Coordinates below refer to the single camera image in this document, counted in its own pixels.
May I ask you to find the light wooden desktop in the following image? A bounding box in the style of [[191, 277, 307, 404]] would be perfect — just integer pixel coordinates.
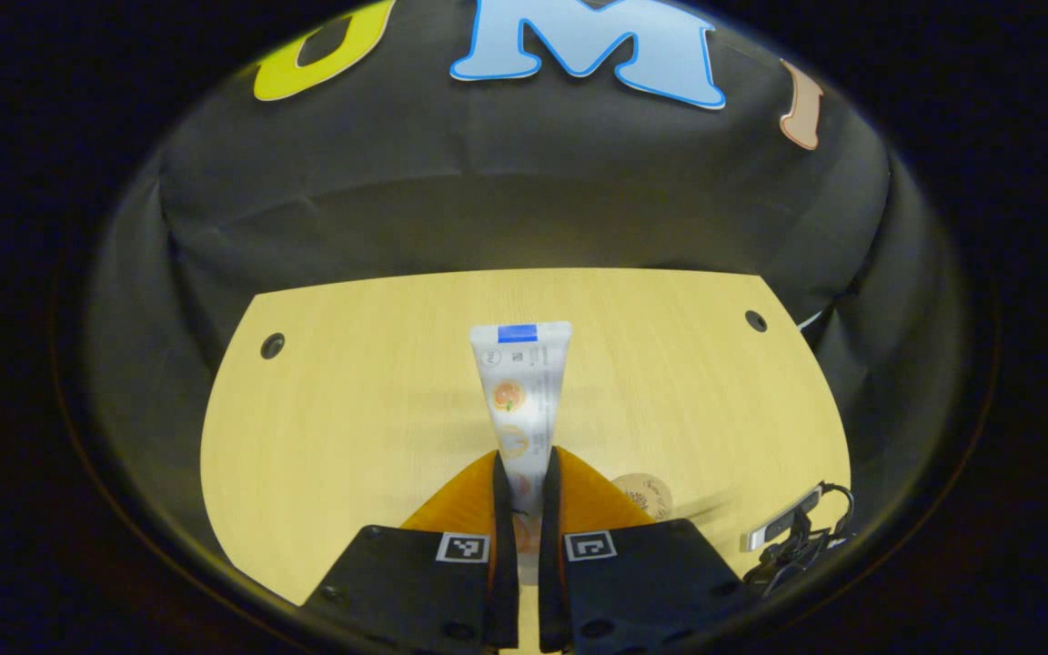
[[200, 267, 852, 651]]

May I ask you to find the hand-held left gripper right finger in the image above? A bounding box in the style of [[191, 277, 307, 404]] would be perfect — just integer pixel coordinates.
[[538, 446, 748, 654]]

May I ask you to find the white toothpaste tube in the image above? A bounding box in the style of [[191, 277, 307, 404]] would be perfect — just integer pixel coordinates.
[[469, 321, 573, 583]]

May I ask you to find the round cork coaster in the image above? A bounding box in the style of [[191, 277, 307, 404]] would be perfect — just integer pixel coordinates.
[[610, 472, 674, 521]]

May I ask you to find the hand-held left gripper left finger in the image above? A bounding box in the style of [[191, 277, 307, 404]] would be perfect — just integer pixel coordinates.
[[301, 448, 520, 651]]

